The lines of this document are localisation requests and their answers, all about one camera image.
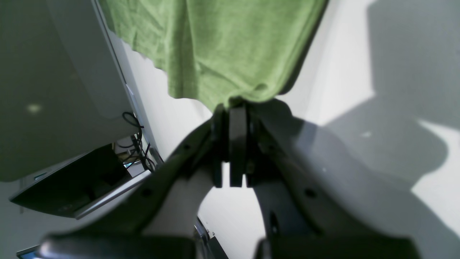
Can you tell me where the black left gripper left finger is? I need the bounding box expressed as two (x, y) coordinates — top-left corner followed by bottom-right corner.
(40, 105), (228, 259)

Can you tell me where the black cable bundle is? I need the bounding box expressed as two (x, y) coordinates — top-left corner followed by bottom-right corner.
(115, 112), (158, 172)

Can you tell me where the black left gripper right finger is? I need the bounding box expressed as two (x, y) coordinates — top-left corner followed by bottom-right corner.
(229, 101), (420, 259)

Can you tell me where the green T-shirt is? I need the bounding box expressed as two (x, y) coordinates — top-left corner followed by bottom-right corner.
(99, 0), (328, 110)

